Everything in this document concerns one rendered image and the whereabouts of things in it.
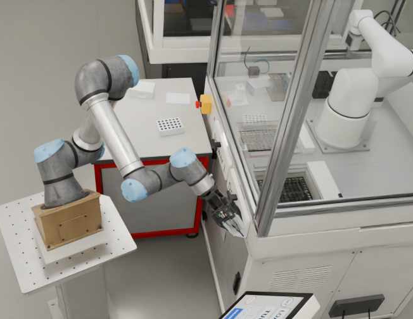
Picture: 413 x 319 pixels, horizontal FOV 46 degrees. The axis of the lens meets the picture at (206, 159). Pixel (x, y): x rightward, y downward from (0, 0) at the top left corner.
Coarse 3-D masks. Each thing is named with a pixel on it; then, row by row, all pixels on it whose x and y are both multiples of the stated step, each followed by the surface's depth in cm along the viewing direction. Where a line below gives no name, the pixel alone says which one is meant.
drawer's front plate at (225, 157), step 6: (216, 120) 227; (216, 126) 225; (216, 132) 226; (216, 138) 227; (222, 138) 219; (222, 144) 216; (222, 150) 216; (222, 156) 217; (228, 156) 211; (222, 162) 218; (228, 162) 208; (222, 168) 219; (228, 168) 210; (228, 174) 213
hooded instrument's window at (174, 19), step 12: (144, 0) 293; (168, 0) 253; (180, 0) 254; (192, 0) 255; (204, 0) 257; (168, 12) 258; (180, 12) 259; (192, 12) 260; (204, 12) 262; (168, 24) 263; (180, 24) 264; (192, 24) 266; (204, 24) 267; (168, 36) 268; (180, 36) 269; (192, 36) 271; (204, 36) 272
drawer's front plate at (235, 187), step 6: (234, 174) 203; (228, 180) 210; (234, 180) 201; (228, 186) 211; (234, 186) 200; (234, 192) 201; (240, 192) 196; (240, 198) 194; (240, 204) 193; (240, 210) 194; (246, 210) 190; (246, 216) 188; (246, 222) 186; (246, 228) 189; (246, 234) 192
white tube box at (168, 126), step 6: (156, 120) 243; (162, 120) 244; (168, 120) 245; (174, 120) 244; (180, 120) 245; (156, 126) 242; (162, 126) 240; (168, 126) 242; (174, 126) 241; (180, 126) 243; (162, 132) 239; (168, 132) 240; (174, 132) 242; (180, 132) 243
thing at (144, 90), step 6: (138, 84) 260; (144, 84) 261; (150, 84) 261; (132, 90) 257; (138, 90) 257; (144, 90) 258; (150, 90) 258; (132, 96) 260; (138, 96) 260; (144, 96) 259; (150, 96) 259
